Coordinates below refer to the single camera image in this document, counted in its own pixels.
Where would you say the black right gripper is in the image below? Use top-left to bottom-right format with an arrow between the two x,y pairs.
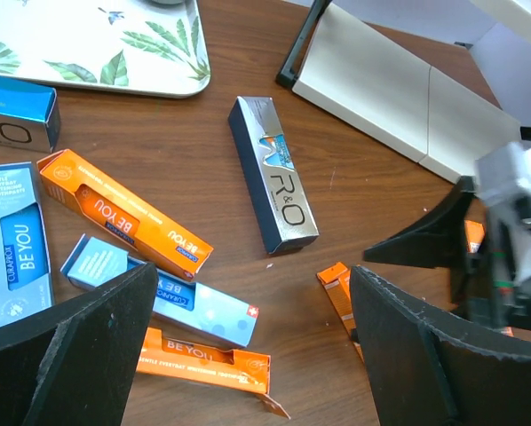
362,140 -> 531,334

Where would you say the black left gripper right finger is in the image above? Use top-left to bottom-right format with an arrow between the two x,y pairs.
350,266 -> 531,425

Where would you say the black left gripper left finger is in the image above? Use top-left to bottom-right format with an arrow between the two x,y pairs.
0,263 -> 158,425

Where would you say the light blue Curaprox box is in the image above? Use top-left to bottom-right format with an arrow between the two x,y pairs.
60,235 -> 259,348
0,162 -> 54,327

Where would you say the orange curaprox box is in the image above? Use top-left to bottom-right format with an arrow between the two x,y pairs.
36,149 -> 213,280
316,262 -> 364,360
464,219 -> 514,337

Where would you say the blue silver R&O toothpaste box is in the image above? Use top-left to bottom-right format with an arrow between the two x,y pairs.
0,76 -> 61,153

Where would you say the cream three tier shelf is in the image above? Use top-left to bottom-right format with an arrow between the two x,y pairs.
277,1 -> 531,182

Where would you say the orange Curaprox box open flap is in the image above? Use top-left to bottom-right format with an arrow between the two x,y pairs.
137,327 -> 290,419

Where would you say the silver R&O toothpaste box centre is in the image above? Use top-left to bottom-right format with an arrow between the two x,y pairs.
228,96 -> 319,254

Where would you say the leaf patterned serving tray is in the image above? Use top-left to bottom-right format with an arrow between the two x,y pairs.
0,0 -> 210,98

